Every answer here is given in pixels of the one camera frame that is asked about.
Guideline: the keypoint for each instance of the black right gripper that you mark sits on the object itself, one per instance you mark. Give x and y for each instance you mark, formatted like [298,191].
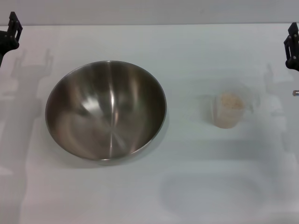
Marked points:
[294,65]

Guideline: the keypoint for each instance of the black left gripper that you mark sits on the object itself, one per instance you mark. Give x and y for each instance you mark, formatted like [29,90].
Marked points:
[4,40]

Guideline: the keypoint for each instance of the clear plastic cup with grains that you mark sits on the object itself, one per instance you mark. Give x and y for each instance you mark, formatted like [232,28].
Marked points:
[232,101]

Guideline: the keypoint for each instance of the stainless steel mixing bowl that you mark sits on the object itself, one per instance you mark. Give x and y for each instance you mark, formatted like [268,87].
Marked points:
[105,112]

